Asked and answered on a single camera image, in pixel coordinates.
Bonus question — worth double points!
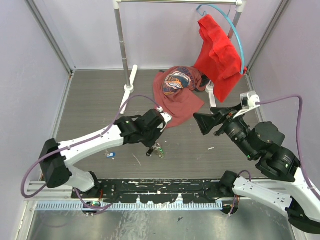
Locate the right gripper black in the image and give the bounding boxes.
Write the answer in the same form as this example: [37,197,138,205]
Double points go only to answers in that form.
[191,101,256,158]

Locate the key with green tag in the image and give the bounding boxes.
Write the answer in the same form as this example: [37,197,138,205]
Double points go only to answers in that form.
[158,147,165,159]

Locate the large metal keyring with clips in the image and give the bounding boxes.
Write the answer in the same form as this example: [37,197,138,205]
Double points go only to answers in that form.
[153,142,163,158]

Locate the key with black tag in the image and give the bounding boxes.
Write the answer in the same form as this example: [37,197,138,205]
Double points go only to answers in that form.
[146,147,154,157]

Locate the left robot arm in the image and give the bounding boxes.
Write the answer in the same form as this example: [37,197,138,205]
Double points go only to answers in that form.
[40,109,172,198]

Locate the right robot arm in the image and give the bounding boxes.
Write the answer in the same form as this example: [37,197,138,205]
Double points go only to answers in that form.
[193,105,320,235]

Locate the key with blue tag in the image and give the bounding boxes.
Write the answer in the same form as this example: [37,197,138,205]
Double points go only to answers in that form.
[104,150,116,161]

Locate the faded red t-shirt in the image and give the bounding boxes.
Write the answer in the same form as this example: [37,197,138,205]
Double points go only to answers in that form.
[153,66,206,128]

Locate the white clothes rack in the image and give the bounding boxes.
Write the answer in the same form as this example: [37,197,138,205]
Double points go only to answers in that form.
[112,0,247,115]

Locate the bright red shirt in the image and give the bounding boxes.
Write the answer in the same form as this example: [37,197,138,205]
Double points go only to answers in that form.
[194,14,247,103]

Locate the blue clothes hanger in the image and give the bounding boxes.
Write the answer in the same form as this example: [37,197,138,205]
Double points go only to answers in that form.
[196,4,246,75]

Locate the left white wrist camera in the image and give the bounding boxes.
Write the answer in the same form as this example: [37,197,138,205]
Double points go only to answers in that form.
[156,106,173,133]

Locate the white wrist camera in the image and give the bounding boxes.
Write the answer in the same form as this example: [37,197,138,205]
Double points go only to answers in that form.
[233,91,261,119]
[156,106,173,133]

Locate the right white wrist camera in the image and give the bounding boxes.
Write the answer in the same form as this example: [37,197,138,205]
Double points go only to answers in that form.
[233,91,261,119]

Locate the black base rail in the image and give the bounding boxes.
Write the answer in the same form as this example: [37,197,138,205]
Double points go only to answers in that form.
[80,179,234,204]

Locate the white cable duct strip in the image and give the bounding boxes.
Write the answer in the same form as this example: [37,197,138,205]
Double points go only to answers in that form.
[35,200,223,211]

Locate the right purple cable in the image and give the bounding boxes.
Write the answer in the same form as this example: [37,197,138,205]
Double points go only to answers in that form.
[254,94,320,201]

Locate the purple cable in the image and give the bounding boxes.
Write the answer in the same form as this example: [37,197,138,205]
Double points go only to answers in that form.
[254,94,320,201]
[21,94,163,215]

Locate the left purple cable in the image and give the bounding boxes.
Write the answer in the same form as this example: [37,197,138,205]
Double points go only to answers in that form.
[21,94,163,215]

